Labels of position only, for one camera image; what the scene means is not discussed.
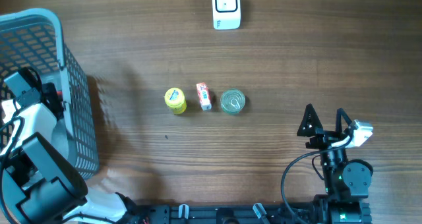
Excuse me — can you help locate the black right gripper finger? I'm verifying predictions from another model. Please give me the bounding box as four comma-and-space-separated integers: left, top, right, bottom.
336, 108, 352, 133
297, 103, 323, 137

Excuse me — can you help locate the red white small carton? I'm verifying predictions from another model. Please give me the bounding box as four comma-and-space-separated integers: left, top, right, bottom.
196, 82, 212, 111

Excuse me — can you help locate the yellow lidded jar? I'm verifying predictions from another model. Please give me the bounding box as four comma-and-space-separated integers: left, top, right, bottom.
164, 88, 187, 115

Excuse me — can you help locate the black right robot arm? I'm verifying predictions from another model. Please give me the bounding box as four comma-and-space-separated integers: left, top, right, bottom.
297, 104, 374, 223

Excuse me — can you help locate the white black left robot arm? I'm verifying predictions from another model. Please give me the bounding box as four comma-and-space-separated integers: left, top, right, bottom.
1, 82, 142, 223

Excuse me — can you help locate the white barcode scanner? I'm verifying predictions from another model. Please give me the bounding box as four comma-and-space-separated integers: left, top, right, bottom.
212, 0, 241, 30

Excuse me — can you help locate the grey plastic basket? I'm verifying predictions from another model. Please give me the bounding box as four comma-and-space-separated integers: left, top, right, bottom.
1, 8, 100, 180

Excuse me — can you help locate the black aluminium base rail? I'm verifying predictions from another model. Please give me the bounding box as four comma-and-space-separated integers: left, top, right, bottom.
131, 202, 373, 224

